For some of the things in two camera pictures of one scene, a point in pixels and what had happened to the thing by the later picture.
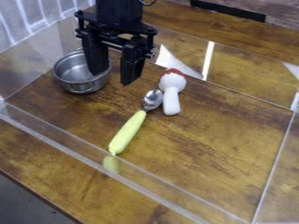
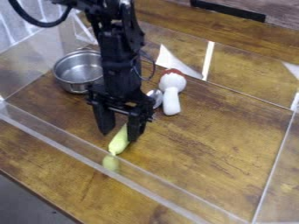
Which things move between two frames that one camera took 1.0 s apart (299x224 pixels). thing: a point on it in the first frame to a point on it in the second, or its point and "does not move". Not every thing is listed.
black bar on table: (239, 12) does not move
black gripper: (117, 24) to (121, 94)
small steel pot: (74, 75) does not move
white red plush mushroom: (173, 82) does not move
